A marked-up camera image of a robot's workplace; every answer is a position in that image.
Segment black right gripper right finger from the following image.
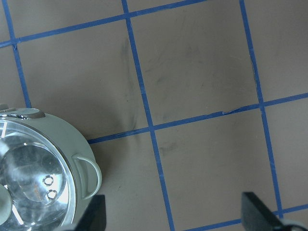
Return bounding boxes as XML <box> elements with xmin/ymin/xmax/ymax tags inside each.
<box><xmin>241</xmin><ymin>192</ymin><xmax>284</xmax><ymax>231</ymax></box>

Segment pale green electric pot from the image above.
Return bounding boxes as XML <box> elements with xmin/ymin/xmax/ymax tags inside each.
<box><xmin>0</xmin><ymin>104</ymin><xmax>102</xmax><ymax>231</ymax></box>

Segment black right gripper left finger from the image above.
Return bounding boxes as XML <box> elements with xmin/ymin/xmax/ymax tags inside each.
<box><xmin>63</xmin><ymin>195</ymin><xmax>106</xmax><ymax>231</ymax></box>

